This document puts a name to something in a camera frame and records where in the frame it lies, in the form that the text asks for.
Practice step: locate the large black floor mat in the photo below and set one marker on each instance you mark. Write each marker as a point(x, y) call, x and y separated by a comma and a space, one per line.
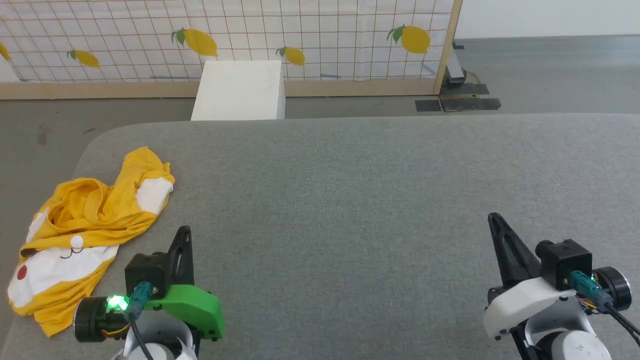
point(470, 103)

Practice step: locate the lemon print partition wooden frame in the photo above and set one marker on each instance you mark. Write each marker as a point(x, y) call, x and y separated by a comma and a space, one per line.
point(325, 30)

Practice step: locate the metal partition foot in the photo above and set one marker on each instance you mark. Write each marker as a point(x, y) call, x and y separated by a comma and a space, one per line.
point(456, 70)

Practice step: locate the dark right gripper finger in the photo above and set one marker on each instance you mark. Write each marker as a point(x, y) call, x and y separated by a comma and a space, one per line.
point(511, 255)

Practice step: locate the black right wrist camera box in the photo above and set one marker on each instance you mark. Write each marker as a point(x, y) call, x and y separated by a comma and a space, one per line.
point(564, 262)

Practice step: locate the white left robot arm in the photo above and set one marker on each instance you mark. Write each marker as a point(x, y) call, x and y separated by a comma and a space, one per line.
point(155, 340)

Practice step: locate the yellow and white garment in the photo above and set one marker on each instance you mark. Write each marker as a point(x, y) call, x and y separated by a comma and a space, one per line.
point(95, 210)

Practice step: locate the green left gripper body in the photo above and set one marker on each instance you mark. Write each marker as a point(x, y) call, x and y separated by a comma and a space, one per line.
point(197, 306)

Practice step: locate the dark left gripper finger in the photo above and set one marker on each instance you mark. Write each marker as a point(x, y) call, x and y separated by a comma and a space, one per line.
point(183, 255)

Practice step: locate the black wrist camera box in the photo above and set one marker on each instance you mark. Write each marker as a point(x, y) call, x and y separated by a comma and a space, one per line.
point(146, 272)
point(564, 262)

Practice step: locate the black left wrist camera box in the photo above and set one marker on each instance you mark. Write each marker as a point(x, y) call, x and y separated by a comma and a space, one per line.
point(146, 272)

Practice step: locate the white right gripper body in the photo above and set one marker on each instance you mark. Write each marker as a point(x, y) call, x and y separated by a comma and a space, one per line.
point(525, 302)

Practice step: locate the white box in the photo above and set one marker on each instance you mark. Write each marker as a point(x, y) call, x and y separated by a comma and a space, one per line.
point(239, 90)

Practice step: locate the small black floor mat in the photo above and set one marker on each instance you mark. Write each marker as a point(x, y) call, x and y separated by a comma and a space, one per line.
point(428, 105)

